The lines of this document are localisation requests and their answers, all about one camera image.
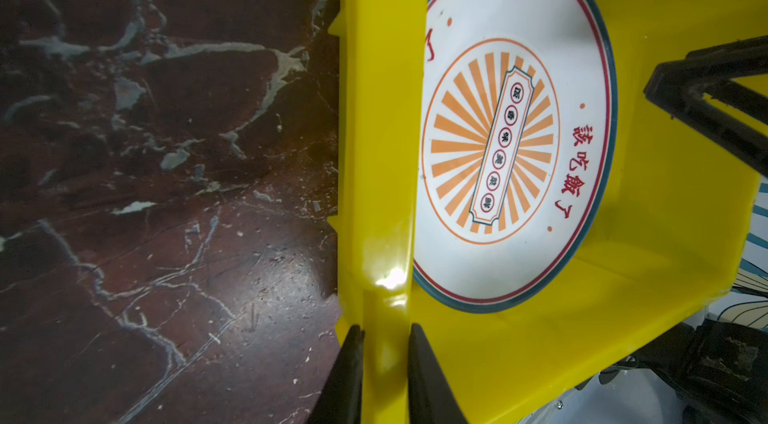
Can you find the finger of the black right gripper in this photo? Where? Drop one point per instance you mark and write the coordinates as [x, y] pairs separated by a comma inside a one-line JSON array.
[[681, 89]]

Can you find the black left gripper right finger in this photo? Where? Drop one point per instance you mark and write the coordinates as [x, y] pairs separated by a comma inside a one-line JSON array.
[[430, 398]]

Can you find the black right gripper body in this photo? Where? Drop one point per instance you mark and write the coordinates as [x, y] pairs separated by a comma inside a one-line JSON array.
[[719, 369]]

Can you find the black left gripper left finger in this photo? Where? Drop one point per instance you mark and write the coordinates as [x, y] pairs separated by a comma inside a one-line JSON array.
[[340, 400]]

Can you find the yellow plastic bin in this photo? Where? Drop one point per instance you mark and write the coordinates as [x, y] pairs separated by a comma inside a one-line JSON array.
[[666, 241]]

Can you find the white plate orange sunburst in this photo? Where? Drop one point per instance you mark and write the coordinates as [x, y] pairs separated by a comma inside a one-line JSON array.
[[518, 127]]

